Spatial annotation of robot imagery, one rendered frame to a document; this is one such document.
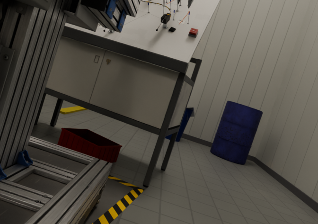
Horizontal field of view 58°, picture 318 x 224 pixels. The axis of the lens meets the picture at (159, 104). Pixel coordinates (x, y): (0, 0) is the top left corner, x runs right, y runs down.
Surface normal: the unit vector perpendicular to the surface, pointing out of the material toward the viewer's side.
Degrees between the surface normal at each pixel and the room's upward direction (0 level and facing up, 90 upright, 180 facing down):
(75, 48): 90
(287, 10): 90
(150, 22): 52
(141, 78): 90
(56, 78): 90
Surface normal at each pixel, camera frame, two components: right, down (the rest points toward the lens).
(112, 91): -0.22, -0.02
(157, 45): 0.01, -0.60
